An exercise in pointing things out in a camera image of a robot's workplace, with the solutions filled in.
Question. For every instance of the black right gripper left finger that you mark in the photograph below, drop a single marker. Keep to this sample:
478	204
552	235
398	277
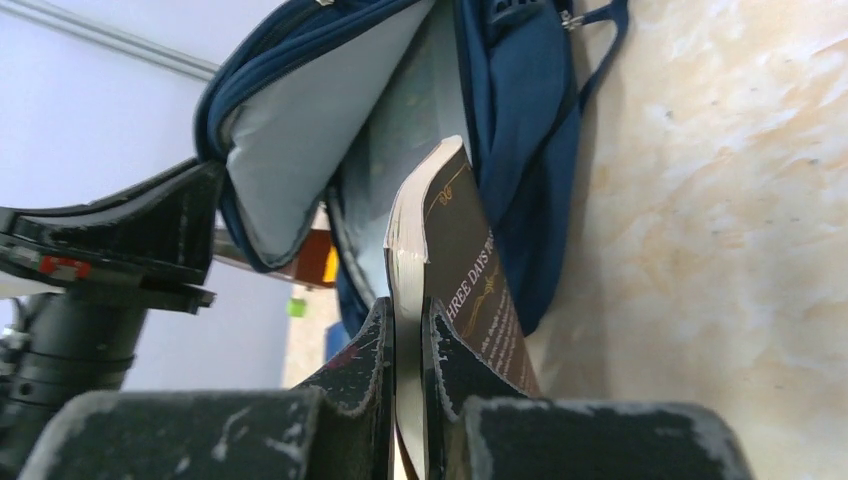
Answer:
336	424

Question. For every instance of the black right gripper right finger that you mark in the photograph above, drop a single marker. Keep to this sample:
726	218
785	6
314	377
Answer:
480	426

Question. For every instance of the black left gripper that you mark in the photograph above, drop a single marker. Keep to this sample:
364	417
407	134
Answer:
99	268

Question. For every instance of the navy blue student backpack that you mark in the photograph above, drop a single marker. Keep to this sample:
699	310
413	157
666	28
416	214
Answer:
334	102

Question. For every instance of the Three Days To See book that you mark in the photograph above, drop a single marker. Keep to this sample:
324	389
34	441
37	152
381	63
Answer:
439	245

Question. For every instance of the small green cube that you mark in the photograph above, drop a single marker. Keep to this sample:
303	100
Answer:
296	307

